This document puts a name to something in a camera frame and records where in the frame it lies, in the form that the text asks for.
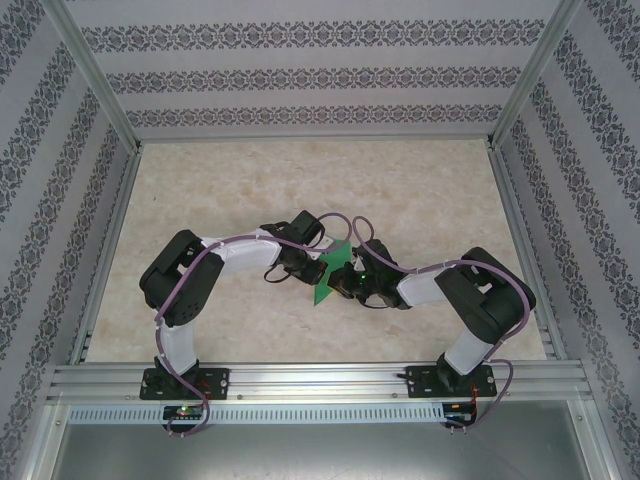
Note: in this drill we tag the green paper sheet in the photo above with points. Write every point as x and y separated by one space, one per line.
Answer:
340 257

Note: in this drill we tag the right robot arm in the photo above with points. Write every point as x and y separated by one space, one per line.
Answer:
425 290

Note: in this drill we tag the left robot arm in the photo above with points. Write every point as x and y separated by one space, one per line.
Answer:
240 255

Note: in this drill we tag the grey metal shelf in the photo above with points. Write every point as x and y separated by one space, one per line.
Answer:
320 455

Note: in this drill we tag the long aluminium mounting rail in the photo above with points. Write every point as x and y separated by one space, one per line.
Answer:
320 382

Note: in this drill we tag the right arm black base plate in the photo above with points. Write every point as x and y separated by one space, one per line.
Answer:
420 382

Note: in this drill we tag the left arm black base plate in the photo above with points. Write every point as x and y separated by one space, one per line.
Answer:
217 382

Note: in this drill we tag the aluminium side rail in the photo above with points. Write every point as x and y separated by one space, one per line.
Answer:
525 245
112 240

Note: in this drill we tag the aluminium frame post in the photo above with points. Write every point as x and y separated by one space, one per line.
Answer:
42 445
95 75
595 445
535 70

